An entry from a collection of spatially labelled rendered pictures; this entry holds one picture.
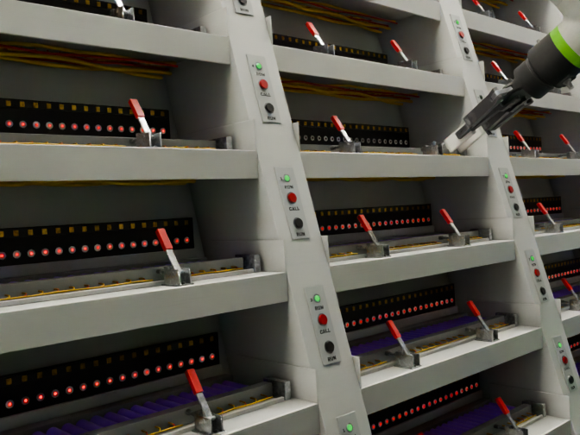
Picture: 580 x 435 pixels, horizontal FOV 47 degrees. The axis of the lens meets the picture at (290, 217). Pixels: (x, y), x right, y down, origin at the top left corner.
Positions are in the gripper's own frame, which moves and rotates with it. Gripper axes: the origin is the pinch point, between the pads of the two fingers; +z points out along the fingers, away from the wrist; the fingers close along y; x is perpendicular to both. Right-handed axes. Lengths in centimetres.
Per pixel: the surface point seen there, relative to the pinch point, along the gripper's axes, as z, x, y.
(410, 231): 26.2, -7.4, 5.1
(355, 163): 7.0, -1.8, -28.6
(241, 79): 3, 12, -52
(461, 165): 7.1, -2.0, 6.5
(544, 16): -2, 50, 88
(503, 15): 8, 61, 88
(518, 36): -3, 36, 56
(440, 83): 2.0, 17.2, 8.3
